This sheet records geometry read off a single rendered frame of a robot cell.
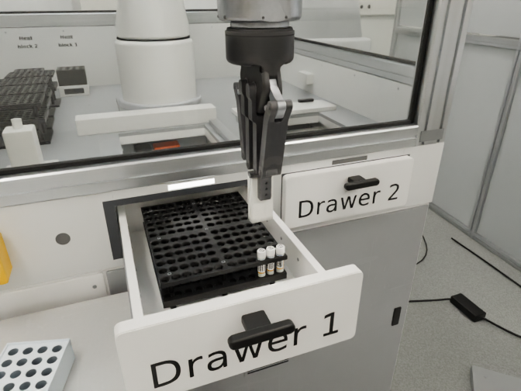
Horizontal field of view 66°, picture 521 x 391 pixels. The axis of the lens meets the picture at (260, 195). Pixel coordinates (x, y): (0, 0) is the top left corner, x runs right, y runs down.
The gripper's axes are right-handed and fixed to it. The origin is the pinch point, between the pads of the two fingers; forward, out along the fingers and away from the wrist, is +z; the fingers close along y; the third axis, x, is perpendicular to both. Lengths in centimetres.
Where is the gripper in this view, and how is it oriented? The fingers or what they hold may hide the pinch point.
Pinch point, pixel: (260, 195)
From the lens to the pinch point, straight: 52.1
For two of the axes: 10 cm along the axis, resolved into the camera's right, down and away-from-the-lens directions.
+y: 3.6, 4.1, -8.4
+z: 0.0, 9.0, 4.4
